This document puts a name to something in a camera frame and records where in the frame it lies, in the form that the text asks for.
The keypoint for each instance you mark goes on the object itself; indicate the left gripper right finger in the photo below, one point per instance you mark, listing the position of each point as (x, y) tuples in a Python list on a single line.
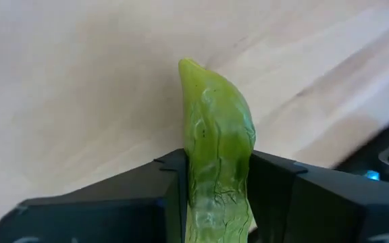
[(316, 212)]

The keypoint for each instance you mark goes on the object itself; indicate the light green bitter gourd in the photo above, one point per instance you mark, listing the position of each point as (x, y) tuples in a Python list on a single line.
[(214, 135)]

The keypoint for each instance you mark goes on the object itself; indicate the black table edge beam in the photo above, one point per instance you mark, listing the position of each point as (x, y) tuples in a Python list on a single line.
[(360, 162)]

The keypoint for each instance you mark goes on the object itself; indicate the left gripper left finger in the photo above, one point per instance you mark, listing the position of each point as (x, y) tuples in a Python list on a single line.
[(113, 212)]

